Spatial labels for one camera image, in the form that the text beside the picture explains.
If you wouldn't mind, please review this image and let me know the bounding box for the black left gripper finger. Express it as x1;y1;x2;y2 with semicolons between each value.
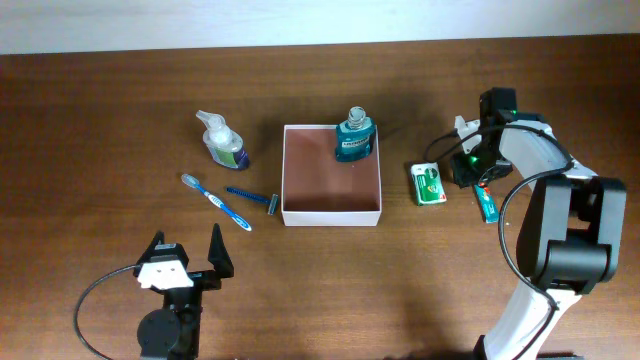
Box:
207;223;234;278
137;230;165;264

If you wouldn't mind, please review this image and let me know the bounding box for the green white soap bar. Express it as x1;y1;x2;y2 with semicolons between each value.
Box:
410;163;447;206

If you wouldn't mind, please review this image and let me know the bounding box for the toothpaste tube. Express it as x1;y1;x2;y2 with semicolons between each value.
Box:
473;185;499;224

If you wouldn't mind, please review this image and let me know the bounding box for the teal mouthwash bottle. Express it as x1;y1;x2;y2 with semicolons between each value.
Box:
335;106;376;162

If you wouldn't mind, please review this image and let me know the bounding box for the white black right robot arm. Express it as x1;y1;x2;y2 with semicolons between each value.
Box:
450;87;626;359

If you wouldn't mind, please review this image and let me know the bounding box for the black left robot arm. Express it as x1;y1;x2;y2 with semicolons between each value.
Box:
134;224;234;360

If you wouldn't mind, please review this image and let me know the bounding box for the blue white toothbrush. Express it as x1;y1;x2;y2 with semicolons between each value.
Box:
181;174;252;232

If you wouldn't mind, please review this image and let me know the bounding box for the blue disposable razor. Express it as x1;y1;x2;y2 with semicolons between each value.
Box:
225;186;279;215

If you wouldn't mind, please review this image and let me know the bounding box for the clear foam soap dispenser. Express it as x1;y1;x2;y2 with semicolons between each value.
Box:
196;110;250;171

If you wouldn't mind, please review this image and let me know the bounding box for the white cardboard box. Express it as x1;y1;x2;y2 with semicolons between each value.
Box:
280;125;382;227

